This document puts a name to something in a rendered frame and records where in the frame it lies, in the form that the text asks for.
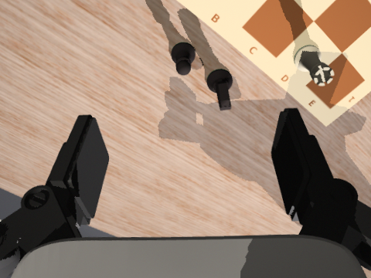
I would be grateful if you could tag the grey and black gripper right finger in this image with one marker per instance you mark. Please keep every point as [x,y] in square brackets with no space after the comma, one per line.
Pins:
[327,207]

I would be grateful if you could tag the wooden chessboard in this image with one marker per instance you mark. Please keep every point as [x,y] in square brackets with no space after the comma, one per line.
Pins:
[270,32]

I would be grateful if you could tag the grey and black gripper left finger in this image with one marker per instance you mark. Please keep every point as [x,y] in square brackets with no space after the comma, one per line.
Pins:
[68,200]

